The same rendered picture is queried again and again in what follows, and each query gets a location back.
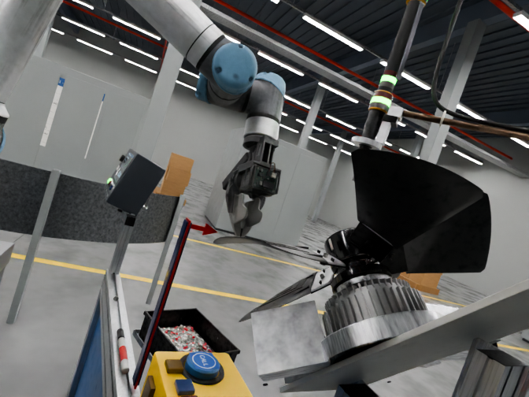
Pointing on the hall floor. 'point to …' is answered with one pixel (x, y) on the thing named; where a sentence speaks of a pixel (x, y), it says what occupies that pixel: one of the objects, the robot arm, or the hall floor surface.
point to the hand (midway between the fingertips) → (238, 232)
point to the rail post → (84, 349)
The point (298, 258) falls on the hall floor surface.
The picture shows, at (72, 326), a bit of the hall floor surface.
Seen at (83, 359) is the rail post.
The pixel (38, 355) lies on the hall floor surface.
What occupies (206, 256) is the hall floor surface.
